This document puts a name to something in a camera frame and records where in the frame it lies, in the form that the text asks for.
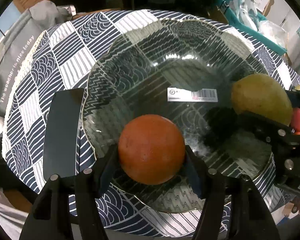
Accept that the teal plastic basket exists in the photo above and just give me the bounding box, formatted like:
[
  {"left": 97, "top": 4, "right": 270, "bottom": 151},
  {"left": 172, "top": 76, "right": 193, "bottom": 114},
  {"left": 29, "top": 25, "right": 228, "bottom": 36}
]
[{"left": 214, "top": 0, "right": 288, "bottom": 55}]

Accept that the grey garment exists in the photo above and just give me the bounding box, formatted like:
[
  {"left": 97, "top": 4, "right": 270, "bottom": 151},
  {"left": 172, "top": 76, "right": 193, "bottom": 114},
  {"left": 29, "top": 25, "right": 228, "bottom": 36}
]
[{"left": 29, "top": 0, "right": 75, "bottom": 23}]

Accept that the orange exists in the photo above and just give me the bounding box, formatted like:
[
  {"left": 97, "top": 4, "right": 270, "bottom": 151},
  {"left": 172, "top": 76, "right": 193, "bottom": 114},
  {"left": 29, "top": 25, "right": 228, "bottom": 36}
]
[{"left": 118, "top": 114, "right": 186, "bottom": 185}]

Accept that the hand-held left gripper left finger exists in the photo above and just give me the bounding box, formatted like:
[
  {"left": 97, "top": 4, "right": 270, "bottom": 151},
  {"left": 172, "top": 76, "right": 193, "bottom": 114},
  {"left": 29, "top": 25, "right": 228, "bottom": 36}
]
[{"left": 21, "top": 144, "right": 120, "bottom": 240}]

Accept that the clear glass plate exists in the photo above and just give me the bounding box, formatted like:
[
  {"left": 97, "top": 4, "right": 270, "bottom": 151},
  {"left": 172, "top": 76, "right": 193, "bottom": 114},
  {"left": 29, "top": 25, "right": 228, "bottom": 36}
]
[{"left": 81, "top": 19, "right": 275, "bottom": 214}]

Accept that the blue white patterned tablecloth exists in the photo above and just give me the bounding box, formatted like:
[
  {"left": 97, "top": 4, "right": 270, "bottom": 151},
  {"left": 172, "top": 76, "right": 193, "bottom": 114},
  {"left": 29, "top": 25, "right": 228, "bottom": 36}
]
[{"left": 1, "top": 9, "right": 300, "bottom": 238}]

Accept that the yellow green mango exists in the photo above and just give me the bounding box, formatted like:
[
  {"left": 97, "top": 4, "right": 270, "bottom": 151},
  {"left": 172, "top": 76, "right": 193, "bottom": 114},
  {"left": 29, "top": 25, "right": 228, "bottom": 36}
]
[{"left": 231, "top": 74, "right": 293, "bottom": 127}]

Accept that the brown cardboard box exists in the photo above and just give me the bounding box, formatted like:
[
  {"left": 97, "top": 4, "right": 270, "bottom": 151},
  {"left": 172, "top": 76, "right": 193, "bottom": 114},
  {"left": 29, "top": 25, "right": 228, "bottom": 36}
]
[{"left": 207, "top": 4, "right": 231, "bottom": 25}]

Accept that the grey bag with white print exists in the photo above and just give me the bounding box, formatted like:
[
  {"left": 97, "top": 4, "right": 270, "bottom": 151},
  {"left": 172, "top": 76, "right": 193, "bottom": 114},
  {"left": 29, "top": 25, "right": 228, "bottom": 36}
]
[{"left": 0, "top": 12, "right": 50, "bottom": 117}]

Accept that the white printed plastic bag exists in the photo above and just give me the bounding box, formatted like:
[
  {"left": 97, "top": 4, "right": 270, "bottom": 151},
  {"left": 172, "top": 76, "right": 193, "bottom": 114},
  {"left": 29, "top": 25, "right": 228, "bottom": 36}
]
[{"left": 232, "top": 0, "right": 262, "bottom": 30}]

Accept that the clear plastic bag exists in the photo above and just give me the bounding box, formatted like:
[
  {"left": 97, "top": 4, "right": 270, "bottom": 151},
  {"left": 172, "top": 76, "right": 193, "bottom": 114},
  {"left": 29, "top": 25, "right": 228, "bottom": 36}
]
[{"left": 259, "top": 20, "right": 288, "bottom": 48}]

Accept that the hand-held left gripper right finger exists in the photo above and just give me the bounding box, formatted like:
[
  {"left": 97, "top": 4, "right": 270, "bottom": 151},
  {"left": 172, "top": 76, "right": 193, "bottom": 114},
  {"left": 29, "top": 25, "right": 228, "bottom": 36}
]
[{"left": 184, "top": 144, "right": 282, "bottom": 240}]

